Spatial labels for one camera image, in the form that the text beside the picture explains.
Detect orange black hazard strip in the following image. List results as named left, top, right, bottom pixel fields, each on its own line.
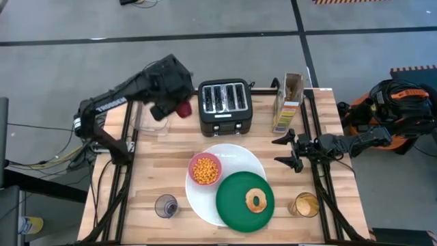
left=312, top=0, right=382, bottom=5

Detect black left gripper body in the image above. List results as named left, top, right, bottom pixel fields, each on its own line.
left=145, top=67, right=195, bottom=111

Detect clear plastic container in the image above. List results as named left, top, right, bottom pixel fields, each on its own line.
left=131, top=98, right=172, bottom=135

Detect purple tinted glass cup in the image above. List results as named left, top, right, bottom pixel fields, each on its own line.
left=154, top=193, right=180, bottom=219

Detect pink bowl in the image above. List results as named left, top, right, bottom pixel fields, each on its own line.
left=188, top=152, right=223, bottom=187

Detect orange cereal box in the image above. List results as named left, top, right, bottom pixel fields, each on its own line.
left=272, top=72, right=305, bottom=135

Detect black mat with hazard stripes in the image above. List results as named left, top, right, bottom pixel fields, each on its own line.
left=390, top=64, right=437, bottom=85

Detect green plate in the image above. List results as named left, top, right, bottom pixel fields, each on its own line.
left=215, top=171, right=276, bottom=234

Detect black four-slot toaster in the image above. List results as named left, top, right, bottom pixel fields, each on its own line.
left=197, top=78, right=254, bottom=138

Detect black device with cables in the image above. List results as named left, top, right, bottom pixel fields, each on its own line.
left=119, top=0, right=160, bottom=9

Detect toasted bagel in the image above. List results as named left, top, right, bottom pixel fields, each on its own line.
left=244, top=187, right=268, bottom=215

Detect yellow bottle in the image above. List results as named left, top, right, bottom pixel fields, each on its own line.
left=18, top=215, right=44, bottom=236

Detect grey box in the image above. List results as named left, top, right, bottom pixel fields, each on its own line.
left=0, top=185, right=22, bottom=246

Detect orange and black vacuum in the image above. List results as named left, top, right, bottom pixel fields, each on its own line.
left=337, top=78, right=437, bottom=159

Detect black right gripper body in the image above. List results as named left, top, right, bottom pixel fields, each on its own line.
left=290, top=133, right=324, bottom=174

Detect red apple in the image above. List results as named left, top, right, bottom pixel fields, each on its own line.
left=175, top=99, right=193, bottom=119

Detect orange cereal pieces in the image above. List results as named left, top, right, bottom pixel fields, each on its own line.
left=192, top=157, right=220, bottom=186

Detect black box with hazard stripes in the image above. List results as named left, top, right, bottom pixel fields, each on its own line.
left=369, top=227, right=437, bottom=246

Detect black cable bundle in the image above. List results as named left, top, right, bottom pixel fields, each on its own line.
left=6, top=122, right=103, bottom=172

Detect amber glass cup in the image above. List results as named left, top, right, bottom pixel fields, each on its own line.
left=287, top=191, right=320, bottom=219

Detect grey upright panel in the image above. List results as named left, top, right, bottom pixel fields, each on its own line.
left=0, top=96, right=10, bottom=188

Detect white plate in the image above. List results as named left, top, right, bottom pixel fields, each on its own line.
left=185, top=143, right=268, bottom=228

